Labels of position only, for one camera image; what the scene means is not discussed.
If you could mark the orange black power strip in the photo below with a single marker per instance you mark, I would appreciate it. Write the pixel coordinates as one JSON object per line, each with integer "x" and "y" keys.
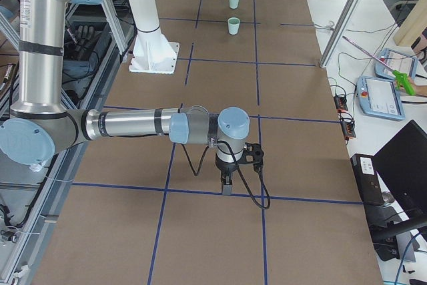
{"x": 341, "y": 103}

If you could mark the near blue teach pendant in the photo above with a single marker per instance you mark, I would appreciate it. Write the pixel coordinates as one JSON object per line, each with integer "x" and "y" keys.
{"x": 378, "y": 97}

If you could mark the green handled reacher grabber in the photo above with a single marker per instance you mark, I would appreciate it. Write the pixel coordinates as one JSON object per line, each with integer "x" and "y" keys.
{"x": 401, "y": 79}

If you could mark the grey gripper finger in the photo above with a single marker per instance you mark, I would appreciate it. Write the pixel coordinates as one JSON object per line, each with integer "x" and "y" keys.
{"x": 227, "y": 184}

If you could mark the black desktop computer box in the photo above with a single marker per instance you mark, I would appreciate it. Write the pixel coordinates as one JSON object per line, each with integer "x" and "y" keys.
{"x": 367, "y": 179}

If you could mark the blue teach pendant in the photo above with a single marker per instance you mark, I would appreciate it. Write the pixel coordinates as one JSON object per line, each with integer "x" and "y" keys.
{"x": 401, "y": 62}
{"x": 378, "y": 97}

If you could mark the aluminium frame post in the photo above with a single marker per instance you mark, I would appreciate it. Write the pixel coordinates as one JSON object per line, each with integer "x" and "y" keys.
{"x": 343, "y": 21}

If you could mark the far blue teach pendant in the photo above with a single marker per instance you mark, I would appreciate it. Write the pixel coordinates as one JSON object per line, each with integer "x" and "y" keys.
{"x": 401, "y": 62}

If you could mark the brown paper table cover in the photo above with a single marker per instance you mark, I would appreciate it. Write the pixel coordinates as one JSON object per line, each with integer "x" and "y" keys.
{"x": 145, "y": 211}

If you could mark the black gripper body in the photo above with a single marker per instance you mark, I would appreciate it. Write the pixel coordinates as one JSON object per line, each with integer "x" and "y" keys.
{"x": 225, "y": 167}

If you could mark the mint green cup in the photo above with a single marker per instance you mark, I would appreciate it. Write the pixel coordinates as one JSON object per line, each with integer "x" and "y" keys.
{"x": 233, "y": 4}
{"x": 233, "y": 25}

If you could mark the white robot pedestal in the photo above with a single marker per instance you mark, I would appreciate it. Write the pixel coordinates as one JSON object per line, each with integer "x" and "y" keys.
{"x": 152, "y": 52}

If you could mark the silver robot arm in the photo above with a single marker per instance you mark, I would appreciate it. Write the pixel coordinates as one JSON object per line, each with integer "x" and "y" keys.
{"x": 40, "y": 126}

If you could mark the black monitor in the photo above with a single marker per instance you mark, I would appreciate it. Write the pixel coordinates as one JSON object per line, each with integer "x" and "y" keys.
{"x": 401, "y": 164}

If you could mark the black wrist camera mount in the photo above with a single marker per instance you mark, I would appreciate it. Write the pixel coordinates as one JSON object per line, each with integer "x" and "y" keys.
{"x": 252, "y": 154}

